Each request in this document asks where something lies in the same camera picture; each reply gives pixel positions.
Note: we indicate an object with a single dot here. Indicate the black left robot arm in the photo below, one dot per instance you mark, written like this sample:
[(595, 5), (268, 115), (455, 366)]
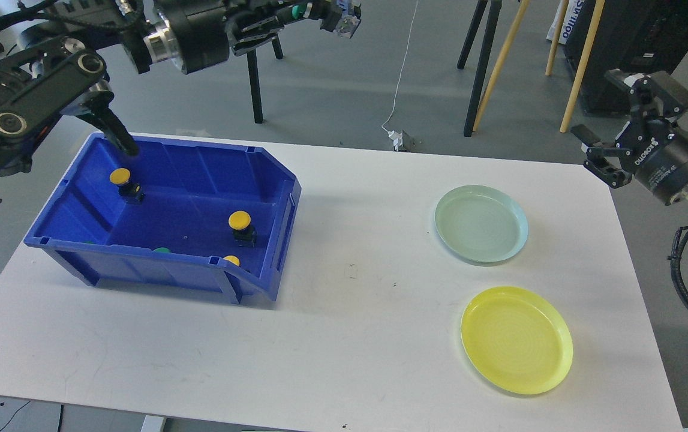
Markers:
[(50, 64)]

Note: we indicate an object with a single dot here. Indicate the yellow plate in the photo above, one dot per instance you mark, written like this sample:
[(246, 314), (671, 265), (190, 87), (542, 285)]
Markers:
[(517, 340)]

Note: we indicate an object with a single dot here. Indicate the wooden stick middle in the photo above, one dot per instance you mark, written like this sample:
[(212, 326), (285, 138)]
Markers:
[(555, 42)]

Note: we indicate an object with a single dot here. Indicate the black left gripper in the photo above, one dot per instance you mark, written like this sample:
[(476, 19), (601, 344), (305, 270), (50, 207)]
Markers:
[(206, 32)]

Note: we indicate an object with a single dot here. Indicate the blue plastic bin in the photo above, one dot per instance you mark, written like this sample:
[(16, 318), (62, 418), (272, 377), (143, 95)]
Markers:
[(191, 188)]

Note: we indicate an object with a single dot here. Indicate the white printed bag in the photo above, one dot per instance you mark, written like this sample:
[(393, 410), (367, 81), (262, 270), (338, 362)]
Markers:
[(563, 24)]

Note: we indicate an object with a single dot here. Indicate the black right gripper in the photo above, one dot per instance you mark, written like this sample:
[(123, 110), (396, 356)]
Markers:
[(657, 158)]

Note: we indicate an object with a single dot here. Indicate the yellow push button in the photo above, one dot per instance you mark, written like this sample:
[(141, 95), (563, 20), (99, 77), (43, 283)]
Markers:
[(243, 232), (129, 190), (232, 259)]

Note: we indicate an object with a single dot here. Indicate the yellow push button front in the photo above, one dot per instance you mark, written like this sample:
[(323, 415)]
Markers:
[(232, 259)]

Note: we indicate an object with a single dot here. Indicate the black tripod leg right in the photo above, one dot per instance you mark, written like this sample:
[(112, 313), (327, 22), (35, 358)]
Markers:
[(492, 8)]

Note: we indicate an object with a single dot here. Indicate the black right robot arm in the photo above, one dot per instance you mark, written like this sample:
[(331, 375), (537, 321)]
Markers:
[(651, 148)]

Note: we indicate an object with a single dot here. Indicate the black cabinet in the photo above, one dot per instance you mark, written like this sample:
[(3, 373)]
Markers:
[(637, 37)]

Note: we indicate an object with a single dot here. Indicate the wooden stick left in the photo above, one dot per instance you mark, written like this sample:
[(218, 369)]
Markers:
[(491, 80)]

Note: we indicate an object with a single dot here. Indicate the yellow push button back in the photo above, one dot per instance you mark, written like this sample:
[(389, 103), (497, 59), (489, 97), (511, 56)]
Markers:
[(129, 190)]

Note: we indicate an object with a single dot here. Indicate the light green plate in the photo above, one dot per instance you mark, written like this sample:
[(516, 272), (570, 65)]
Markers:
[(481, 225)]

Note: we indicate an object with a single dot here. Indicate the white power plug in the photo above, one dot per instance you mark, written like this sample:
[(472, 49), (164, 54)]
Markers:
[(401, 140)]

